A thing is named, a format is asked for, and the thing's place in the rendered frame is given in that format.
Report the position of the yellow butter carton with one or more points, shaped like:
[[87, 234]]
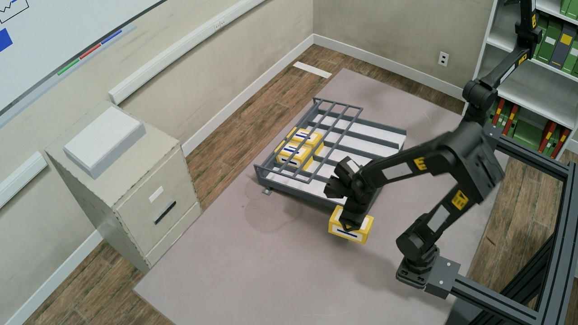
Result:
[[359, 236], [299, 157], [311, 142]]

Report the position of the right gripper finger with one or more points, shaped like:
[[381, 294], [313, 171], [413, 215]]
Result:
[[508, 2]]

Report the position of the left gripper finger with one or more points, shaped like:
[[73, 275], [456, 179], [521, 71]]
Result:
[[355, 227]]

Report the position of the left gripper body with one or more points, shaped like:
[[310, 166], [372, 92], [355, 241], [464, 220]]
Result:
[[359, 215]]

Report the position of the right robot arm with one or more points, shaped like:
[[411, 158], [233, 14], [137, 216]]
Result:
[[481, 93]]

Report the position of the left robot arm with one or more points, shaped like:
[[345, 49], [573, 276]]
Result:
[[465, 154]]

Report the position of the dark grey front panel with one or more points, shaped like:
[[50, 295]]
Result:
[[265, 173]]

